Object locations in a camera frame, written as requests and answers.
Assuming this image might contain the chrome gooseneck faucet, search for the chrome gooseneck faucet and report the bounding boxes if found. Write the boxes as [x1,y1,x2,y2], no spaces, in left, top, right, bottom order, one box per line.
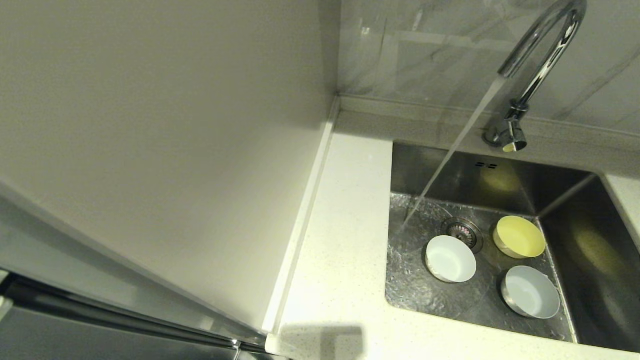
[482,0,589,153]

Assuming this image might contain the running water stream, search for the running water stream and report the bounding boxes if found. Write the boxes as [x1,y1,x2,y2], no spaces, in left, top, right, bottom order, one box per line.
[401,76,507,231]

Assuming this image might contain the pale blue bowl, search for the pale blue bowl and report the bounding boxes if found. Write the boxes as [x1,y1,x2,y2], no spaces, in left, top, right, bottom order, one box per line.
[501,265,561,320]

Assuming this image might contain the stainless steel appliance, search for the stainless steel appliance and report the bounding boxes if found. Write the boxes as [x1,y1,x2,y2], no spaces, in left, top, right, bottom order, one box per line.
[0,272,266,360]

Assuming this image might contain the white bowl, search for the white bowl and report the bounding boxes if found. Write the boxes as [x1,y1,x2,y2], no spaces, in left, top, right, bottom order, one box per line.
[424,235,478,284]

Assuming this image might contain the stainless steel sink basin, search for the stainless steel sink basin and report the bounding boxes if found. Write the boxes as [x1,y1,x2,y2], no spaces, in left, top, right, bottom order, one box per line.
[385,140,640,355]

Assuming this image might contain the yellow bowl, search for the yellow bowl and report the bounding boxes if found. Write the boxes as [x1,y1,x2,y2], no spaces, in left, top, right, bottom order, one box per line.
[492,215,547,259]

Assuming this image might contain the white cabinet side panel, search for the white cabinet side panel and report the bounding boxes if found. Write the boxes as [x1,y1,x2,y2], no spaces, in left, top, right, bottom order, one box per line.
[0,0,342,346]

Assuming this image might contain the round metal drain strainer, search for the round metal drain strainer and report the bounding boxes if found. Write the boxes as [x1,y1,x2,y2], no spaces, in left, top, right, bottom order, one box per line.
[441,217,484,253]

